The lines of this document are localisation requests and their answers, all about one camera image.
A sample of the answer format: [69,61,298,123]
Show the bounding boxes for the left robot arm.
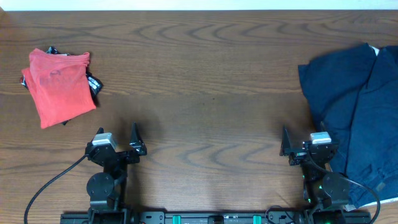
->
[85,123,147,224]

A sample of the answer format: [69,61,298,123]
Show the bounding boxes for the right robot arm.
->
[279,128,349,223]

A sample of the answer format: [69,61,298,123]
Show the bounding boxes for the folded red shirt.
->
[21,48,97,129]

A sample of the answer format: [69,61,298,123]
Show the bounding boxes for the black patterned folded garment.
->
[19,46,104,126]

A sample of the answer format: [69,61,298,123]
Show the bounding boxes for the navy blue garment pile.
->
[346,46,397,200]

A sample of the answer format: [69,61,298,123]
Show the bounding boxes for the navy blue shorts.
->
[298,44,379,173]

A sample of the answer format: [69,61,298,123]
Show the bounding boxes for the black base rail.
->
[60,210,371,224]

